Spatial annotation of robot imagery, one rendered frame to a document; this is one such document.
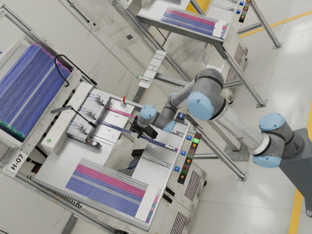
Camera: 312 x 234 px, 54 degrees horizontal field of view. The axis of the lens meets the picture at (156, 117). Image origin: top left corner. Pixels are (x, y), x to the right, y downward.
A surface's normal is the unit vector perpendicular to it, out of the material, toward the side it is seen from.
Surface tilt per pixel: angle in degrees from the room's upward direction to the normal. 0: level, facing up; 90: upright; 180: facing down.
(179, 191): 90
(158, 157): 44
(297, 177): 90
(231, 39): 90
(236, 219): 0
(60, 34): 90
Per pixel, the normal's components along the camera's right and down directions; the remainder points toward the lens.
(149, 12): 0.03, -0.50
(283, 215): -0.63, -0.59
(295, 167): -0.20, 0.75
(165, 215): 0.68, -0.11
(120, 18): -0.37, 0.80
